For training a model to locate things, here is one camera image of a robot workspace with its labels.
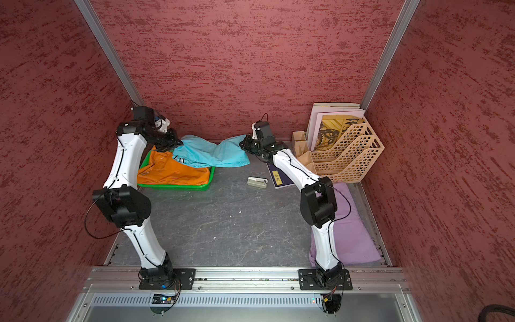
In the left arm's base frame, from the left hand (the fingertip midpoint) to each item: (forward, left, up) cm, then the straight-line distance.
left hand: (180, 145), depth 85 cm
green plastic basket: (-11, +5, -17) cm, 21 cm away
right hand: (+3, -25, -3) cm, 26 cm away
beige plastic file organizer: (+6, -80, -15) cm, 81 cm away
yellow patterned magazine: (+16, -70, -3) cm, 72 cm away
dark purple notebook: (-1, -45, -25) cm, 51 cm away
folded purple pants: (-33, -75, -25) cm, 85 cm away
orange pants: (0, +15, -16) cm, 22 cm away
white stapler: (-4, -33, -23) cm, 40 cm away
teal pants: (-2, -9, -2) cm, 9 cm away
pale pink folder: (+20, -62, +3) cm, 65 cm away
